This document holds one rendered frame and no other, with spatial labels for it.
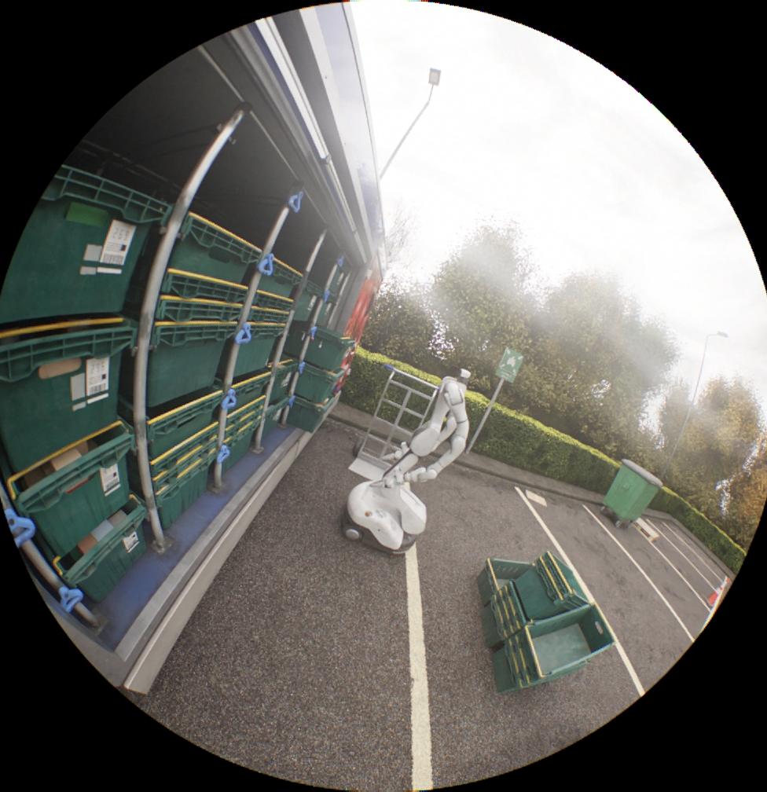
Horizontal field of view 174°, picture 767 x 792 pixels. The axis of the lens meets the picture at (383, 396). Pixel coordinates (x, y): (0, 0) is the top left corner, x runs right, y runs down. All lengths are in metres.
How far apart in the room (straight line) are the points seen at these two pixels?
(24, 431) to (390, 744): 1.78
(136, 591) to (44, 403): 0.68
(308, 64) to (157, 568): 1.52
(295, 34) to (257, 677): 2.19
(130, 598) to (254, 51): 1.44
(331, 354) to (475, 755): 2.85
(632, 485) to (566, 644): 4.96
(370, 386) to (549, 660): 4.41
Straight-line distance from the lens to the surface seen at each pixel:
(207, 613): 1.70
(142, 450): 0.81
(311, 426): 2.03
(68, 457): 0.77
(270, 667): 1.61
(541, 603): 1.84
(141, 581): 1.09
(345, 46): 0.91
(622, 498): 6.78
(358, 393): 4.62
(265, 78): 0.74
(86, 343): 0.60
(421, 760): 1.80
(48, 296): 0.59
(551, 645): 2.15
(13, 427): 0.63
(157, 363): 0.77
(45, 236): 0.57
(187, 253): 0.74
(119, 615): 1.07
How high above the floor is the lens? 1.59
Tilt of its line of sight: 14 degrees down
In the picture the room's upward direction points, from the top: 22 degrees clockwise
